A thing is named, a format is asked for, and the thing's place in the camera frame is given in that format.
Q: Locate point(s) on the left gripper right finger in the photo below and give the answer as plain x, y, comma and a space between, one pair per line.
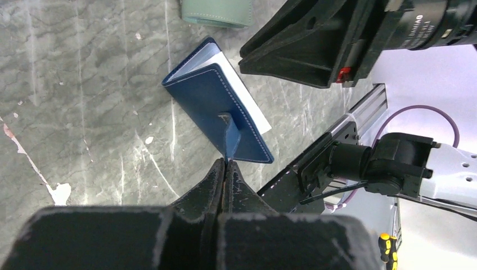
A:
295, 241

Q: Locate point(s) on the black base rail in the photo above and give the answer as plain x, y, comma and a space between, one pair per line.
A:
307, 175

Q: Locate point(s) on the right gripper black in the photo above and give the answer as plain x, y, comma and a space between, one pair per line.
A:
302, 41

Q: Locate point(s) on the aluminium extrusion frame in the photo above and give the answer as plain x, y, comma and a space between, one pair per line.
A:
364, 114

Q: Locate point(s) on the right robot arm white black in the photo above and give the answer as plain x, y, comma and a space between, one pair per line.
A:
395, 165

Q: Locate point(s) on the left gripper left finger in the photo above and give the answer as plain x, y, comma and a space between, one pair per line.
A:
182, 235

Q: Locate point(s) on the yellow black screwdriver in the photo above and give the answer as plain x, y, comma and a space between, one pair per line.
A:
388, 251

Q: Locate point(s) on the blue leather card holder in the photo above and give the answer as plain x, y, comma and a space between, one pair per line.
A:
209, 90

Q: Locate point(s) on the green leather card holder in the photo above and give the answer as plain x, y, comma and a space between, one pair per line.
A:
235, 14

